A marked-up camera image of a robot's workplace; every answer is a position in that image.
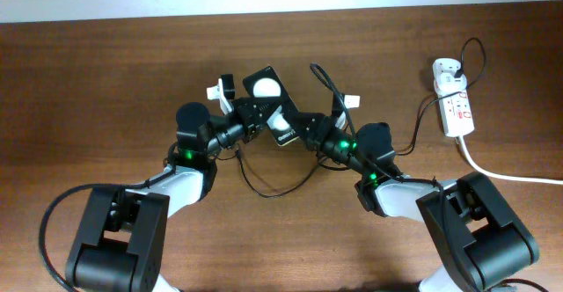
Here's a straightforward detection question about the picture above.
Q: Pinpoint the black Galaxy flip smartphone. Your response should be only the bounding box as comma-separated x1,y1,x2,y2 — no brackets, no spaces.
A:
243,66,298,146

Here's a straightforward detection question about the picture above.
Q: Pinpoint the black USB charging cable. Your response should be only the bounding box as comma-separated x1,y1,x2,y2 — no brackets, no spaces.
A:
232,37,487,199

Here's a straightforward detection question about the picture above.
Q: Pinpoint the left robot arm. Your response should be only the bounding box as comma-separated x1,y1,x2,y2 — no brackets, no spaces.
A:
65,98,282,291

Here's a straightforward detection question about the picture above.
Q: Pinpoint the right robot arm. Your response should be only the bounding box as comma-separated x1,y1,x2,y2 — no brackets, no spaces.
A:
288,113,539,291

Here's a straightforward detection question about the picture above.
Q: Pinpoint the white USB charger plug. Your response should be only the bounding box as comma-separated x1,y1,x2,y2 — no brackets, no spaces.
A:
434,73,467,95

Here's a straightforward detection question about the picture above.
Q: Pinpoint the white power strip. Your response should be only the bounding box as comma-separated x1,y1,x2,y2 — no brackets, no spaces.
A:
432,58,474,138

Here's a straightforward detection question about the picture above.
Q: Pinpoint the black right camera cable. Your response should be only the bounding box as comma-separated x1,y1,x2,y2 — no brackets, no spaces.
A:
309,62,480,292

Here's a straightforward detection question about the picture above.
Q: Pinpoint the black camera cable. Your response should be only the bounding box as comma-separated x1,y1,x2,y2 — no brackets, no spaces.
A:
309,62,480,292
38,142,186,292

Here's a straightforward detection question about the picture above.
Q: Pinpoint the white power strip cord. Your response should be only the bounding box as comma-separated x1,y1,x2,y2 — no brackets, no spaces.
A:
455,135,563,186

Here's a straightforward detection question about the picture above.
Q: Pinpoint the black left camera cable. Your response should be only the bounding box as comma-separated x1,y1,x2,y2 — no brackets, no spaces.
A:
38,142,186,292

